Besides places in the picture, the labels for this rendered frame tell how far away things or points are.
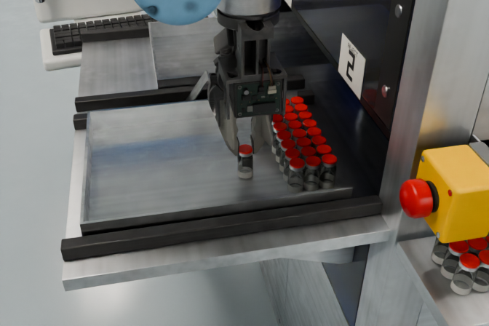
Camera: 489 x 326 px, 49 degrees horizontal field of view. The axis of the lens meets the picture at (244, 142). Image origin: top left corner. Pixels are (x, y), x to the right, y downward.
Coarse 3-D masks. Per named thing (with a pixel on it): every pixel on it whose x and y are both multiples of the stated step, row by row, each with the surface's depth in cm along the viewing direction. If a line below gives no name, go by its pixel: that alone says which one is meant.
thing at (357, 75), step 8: (344, 40) 76; (344, 48) 76; (352, 48) 73; (344, 56) 77; (360, 56) 71; (344, 64) 77; (360, 64) 71; (344, 72) 77; (352, 72) 74; (360, 72) 72; (352, 80) 75; (360, 80) 72; (352, 88) 75; (360, 88) 72; (360, 96) 73
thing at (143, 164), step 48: (288, 96) 90; (96, 144) 83; (144, 144) 83; (192, 144) 83; (240, 144) 83; (96, 192) 74; (144, 192) 74; (192, 192) 74; (240, 192) 74; (288, 192) 74; (336, 192) 69
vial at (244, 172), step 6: (240, 156) 75; (246, 156) 74; (252, 156) 75; (240, 162) 75; (246, 162) 74; (252, 162) 75; (240, 168) 75; (246, 168) 75; (252, 168) 76; (240, 174) 76; (246, 174) 76; (252, 174) 76
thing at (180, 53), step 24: (192, 24) 116; (216, 24) 117; (288, 24) 121; (168, 48) 111; (192, 48) 111; (288, 48) 111; (312, 48) 111; (168, 72) 103; (192, 72) 103; (288, 72) 98; (312, 72) 99; (336, 72) 100
